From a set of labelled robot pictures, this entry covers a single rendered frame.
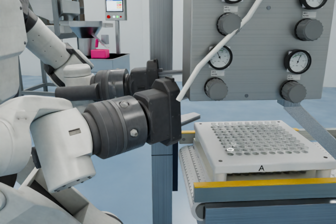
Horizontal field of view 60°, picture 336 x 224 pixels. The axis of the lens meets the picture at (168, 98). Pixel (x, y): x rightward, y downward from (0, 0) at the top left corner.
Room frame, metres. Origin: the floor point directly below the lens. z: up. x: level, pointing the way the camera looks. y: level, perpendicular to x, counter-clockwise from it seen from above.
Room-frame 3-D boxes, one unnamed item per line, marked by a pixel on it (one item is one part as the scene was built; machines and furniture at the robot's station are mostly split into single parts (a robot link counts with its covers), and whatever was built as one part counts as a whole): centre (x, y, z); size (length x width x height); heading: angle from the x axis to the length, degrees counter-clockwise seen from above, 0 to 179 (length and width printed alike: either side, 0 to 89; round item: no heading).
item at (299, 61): (0.45, -0.20, 1.07); 0.04 x 0.01 x 0.04; 94
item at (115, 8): (3.37, 0.58, 1.07); 0.23 x 0.10 x 0.62; 79
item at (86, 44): (3.33, 0.85, 0.95); 0.49 x 0.36 x 0.38; 79
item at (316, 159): (0.63, -0.20, 0.86); 0.25 x 0.24 x 0.02; 4
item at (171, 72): (0.69, -0.01, 1.02); 0.06 x 0.03 x 0.02; 85
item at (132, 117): (0.47, 0.04, 0.97); 0.12 x 0.10 x 0.13; 126
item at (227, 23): (0.44, -0.09, 1.13); 0.03 x 0.03 x 0.04; 4
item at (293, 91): (0.44, -0.20, 1.03); 0.03 x 0.03 x 0.04; 4
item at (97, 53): (3.05, 0.71, 0.80); 0.16 x 0.12 x 0.09; 79
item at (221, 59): (0.44, -0.08, 1.08); 0.04 x 0.01 x 0.04; 94
